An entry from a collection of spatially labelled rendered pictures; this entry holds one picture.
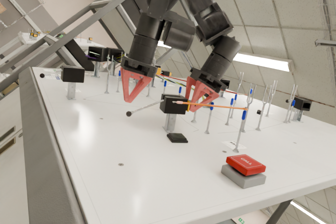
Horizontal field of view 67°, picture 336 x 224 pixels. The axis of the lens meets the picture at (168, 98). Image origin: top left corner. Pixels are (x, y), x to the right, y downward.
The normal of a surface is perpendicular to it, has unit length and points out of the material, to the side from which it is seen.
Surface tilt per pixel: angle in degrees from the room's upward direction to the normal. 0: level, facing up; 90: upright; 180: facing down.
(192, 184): 46
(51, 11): 90
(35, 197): 90
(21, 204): 90
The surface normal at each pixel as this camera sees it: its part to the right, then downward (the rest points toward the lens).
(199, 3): -0.19, -0.12
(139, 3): 0.51, 0.29
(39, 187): -0.48, -0.71
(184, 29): 0.00, 0.60
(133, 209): 0.15, -0.96
